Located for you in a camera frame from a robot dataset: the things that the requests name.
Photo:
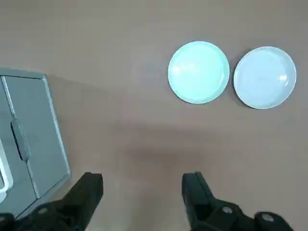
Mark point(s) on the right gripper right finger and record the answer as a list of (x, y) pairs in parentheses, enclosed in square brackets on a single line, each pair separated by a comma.
[(199, 204)]

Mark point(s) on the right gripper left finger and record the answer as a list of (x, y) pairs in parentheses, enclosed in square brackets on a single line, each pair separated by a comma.
[(72, 209)]

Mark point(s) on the mint green plate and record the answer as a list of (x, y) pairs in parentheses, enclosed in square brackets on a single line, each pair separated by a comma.
[(198, 72)]

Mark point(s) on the pale gray plate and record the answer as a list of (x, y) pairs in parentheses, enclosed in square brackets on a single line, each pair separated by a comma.
[(264, 77)]

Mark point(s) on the gray drawer with notch pull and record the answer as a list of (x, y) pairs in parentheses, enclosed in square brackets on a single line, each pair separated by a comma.
[(38, 120)]

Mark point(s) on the gray steel cabinet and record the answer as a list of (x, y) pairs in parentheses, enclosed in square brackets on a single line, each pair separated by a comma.
[(57, 125)]

